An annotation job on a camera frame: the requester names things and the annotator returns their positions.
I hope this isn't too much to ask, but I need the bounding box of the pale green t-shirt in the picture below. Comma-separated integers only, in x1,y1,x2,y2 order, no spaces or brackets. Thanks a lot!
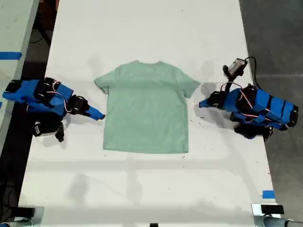
94,60,201,155

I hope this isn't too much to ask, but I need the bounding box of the long blue tape strip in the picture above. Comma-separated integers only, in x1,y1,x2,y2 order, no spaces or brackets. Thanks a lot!
0,51,23,61

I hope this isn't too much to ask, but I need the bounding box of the pale side table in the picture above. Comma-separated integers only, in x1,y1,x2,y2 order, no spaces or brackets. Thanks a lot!
0,0,40,148

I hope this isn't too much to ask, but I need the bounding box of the short blue tape strip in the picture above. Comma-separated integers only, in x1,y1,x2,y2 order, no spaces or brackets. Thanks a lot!
262,190,276,200

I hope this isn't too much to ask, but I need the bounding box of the black table clamp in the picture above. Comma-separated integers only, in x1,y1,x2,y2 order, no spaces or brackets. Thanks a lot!
17,206,45,220

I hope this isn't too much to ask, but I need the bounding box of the grey metal pipe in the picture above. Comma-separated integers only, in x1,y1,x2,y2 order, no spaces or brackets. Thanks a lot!
254,216,303,227

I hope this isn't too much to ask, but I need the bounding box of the curved black camera stalk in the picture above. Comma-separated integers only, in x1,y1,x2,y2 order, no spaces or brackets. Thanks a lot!
224,75,235,93

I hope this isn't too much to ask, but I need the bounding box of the short black camera stalk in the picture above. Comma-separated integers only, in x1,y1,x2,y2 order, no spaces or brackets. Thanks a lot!
54,123,65,143

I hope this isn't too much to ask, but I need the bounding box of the grey black camera box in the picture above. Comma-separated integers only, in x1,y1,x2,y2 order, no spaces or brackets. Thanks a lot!
222,58,249,78

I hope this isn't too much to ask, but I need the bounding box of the black camera box white label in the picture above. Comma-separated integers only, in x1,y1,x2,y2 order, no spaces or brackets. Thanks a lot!
32,119,60,138

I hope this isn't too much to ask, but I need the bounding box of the black camera cable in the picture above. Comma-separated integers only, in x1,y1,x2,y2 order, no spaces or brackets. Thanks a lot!
243,56,259,88

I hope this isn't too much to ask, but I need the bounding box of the thin black floor cable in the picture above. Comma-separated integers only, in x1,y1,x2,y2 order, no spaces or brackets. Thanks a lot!
29,22,52,47

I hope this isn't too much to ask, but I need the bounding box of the silver bracket with black box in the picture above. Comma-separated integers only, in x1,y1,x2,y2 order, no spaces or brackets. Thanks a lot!
251,203,285,218

